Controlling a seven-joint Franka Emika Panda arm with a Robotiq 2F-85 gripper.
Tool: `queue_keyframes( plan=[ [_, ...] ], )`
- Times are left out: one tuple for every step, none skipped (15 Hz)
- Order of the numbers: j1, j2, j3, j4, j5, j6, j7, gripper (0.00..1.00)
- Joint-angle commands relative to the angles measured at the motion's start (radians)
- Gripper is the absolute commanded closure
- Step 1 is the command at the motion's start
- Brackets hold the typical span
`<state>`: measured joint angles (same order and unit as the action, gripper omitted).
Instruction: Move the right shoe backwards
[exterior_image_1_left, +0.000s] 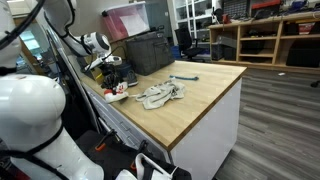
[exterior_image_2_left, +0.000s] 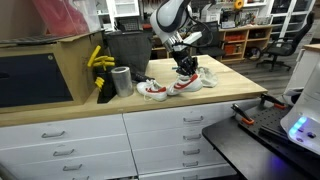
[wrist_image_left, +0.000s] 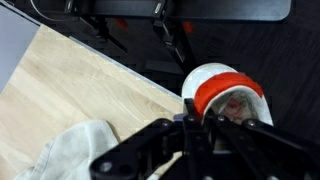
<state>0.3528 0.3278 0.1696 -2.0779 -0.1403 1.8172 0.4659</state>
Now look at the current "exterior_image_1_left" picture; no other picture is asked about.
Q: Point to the white black handheld device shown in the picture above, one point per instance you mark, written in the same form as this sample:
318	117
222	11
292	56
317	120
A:
146	166

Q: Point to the large cardboard box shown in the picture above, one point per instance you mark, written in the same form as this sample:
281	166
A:
118	47

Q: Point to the dark grey fabric bag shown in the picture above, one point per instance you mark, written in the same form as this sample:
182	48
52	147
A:
150	53

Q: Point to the wooden shelving unit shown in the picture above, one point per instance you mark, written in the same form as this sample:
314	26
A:
276	36

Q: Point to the black side table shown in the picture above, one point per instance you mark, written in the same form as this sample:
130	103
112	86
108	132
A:
113	160

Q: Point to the dark grey shoe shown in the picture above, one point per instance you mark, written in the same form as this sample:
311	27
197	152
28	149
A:
132	80

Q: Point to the white drawer cabinet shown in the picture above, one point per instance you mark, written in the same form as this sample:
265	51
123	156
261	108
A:
206	143

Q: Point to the white red sneaker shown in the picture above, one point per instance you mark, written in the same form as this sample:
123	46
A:
116	97
123	86

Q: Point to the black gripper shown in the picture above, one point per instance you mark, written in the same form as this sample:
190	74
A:
109	70

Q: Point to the grey crumpled cloth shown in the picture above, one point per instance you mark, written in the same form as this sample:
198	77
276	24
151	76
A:
160	95

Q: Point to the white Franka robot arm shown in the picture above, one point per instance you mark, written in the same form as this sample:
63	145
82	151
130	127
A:
33	106

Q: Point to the teal marker pen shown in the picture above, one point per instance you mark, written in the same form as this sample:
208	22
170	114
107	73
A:
184	78

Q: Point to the pink translucent storage bin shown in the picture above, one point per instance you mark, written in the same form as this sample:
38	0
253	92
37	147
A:
126	20

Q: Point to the white glass door cabinet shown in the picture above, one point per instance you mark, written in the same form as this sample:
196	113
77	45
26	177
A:
193	16

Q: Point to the black mesh office chair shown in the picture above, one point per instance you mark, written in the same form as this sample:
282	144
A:
186	43

